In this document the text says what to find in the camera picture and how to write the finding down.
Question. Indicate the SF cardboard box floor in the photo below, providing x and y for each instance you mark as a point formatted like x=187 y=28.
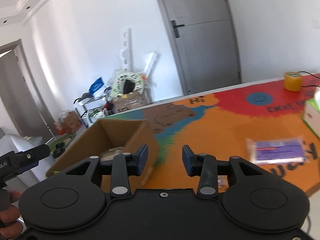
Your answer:
x=130 y=101

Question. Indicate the black metal rack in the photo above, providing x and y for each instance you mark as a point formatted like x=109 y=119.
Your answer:
x=91 y=110

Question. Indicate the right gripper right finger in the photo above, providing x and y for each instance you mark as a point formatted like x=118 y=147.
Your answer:
x=203 y=166

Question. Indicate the green tissue box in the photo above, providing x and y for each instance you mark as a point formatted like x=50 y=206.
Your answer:
x=311 y=114

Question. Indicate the person's left hand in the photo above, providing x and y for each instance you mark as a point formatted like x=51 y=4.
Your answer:
x=13 y=228

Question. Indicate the blue plastic bag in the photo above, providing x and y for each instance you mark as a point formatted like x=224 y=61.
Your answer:
x=96 y=85

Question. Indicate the black door handle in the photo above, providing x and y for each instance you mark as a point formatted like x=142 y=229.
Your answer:
x=175 y=28

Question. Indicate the colourful cartoon table mat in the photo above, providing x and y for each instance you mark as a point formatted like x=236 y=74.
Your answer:
x=220 y=121

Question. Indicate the purple label cracker pack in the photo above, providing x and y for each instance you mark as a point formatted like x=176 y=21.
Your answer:
x=277 y=151

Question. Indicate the white foam board short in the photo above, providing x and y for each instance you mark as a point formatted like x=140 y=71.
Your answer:
x=150 y=59

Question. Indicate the yellow tape roll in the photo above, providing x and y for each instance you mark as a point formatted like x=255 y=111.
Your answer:
x=293 y=81

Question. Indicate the grey door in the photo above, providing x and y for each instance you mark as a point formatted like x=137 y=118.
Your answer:
x=206 y=53

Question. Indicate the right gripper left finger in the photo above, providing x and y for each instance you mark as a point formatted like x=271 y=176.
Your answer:
x=126 y=165

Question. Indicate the pink cake snack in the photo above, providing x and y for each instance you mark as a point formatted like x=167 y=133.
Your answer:
x=111 y=153

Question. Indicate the brown cardboard box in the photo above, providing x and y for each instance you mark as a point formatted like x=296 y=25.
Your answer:
x=106 y=134

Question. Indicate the white foam board tall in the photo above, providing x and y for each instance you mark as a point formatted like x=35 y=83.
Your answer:
x=126 y=49

